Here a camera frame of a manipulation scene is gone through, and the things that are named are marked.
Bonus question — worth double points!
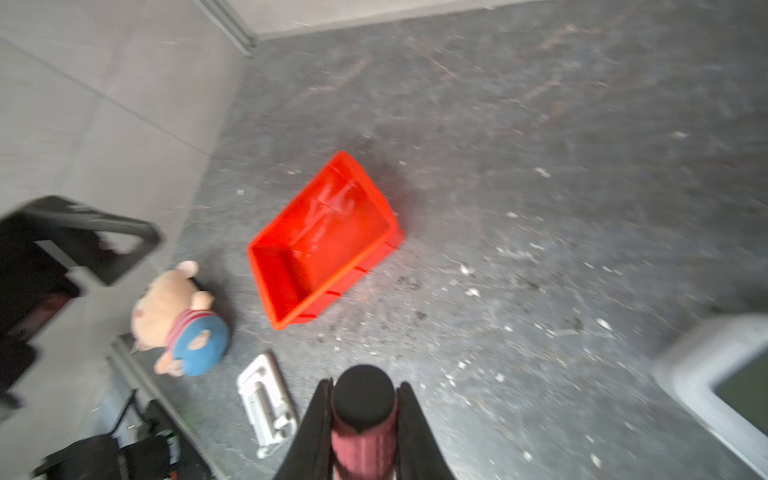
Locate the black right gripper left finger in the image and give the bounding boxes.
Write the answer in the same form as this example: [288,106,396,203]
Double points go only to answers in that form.
[273,379,333,480]

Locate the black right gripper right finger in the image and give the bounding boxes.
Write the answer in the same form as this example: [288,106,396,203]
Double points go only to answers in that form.
[395,382,456,480]

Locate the red black screwdriver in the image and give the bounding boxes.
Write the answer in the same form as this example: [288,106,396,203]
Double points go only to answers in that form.
[331,364,398,479]

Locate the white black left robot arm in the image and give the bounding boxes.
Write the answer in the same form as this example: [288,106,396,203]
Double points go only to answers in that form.
[1,196,161,421]

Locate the red plastic bin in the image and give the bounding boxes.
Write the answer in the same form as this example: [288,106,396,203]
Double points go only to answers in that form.
[247,151,405,330]

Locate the pig plush toy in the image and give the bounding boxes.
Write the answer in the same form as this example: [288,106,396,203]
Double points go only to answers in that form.
[131,260,231,377]

